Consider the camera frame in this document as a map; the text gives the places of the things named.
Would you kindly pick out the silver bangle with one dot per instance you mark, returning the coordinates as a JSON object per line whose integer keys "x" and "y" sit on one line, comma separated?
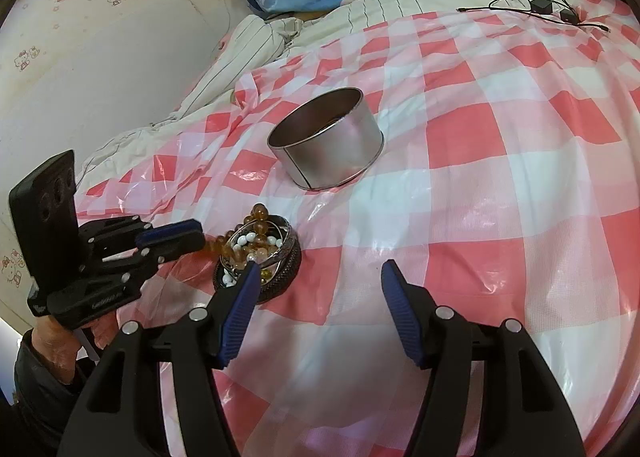
{"x": 266, "y": 242}

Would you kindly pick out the black jacket sleeve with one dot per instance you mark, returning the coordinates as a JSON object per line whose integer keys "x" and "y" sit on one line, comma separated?
{"x": 34, "y": 424}

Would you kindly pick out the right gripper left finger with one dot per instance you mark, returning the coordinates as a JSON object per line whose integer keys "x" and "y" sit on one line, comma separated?
{"x": 120, "y": 411}

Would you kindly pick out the person's left hand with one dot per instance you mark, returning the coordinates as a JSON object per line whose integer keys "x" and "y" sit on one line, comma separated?
{"x": 57, "y": 347}

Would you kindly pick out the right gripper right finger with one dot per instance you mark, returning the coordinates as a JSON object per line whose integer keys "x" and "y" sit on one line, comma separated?
{"x": 524, "y": 411}

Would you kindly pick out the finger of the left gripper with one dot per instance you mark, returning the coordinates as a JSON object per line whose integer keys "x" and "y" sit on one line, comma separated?
{"x": 175, "y": 249}
{"x": 170, "y": 231}

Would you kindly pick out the round silver metal tin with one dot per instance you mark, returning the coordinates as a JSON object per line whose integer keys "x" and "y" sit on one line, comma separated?
{"x": 327, "y": 141}

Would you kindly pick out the pink checkered plastic tablecloth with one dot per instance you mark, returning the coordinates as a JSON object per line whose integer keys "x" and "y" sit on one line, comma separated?
{"x": 508, "y": 186}

